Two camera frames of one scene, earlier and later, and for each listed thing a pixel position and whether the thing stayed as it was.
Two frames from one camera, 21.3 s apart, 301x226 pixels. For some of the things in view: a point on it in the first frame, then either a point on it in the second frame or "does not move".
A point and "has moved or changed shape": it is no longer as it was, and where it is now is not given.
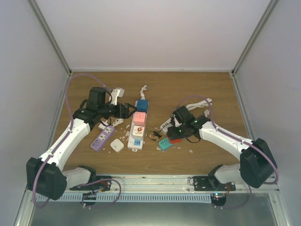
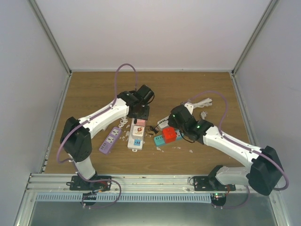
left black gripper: x=125 y=110 → x=145 y=117
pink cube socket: x=139 y=118 does not move
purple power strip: x=102 y=139 → x=110 y=140
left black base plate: x=103 y=186 does not move
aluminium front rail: x=172 y=184 does not move
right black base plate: x=211 y=183 does not move
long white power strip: x=136 y=142 does not move
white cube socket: x=138 y=131 does not move
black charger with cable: x=155 y=133 → x=153 y=129
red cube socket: x=176 y=141 has moved or changed shape
